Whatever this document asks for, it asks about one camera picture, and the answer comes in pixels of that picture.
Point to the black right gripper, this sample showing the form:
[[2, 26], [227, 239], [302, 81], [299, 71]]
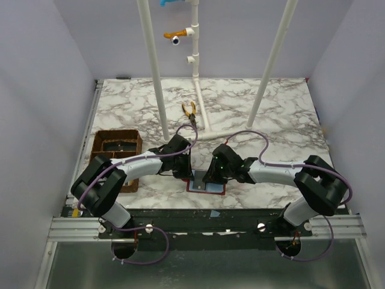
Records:
[[212, 173]]

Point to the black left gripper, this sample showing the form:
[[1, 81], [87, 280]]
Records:
[[184, 170]]

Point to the red leather card holder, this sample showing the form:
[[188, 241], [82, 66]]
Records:
[[211, 188]]

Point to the black chip card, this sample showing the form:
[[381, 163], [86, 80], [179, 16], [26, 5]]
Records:
[[199, 183]]

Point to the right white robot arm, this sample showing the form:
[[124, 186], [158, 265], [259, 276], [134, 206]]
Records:
[[322, 188]]

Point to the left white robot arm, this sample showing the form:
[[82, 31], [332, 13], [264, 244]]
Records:
[[98, 186]]

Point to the brown wicker basket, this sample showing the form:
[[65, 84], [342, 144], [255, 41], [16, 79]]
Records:
[[118, 144]]

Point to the blue hook on pipe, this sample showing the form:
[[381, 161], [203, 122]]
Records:
[[163, 3]]

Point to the yellow handled pliers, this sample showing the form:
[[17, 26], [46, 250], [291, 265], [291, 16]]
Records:
[[191, 115]]

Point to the aluminium frame rail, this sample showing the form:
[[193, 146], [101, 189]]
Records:
[[90, 229]]

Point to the white PVC pipe frame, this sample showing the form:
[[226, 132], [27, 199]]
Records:
[[193, 31]]

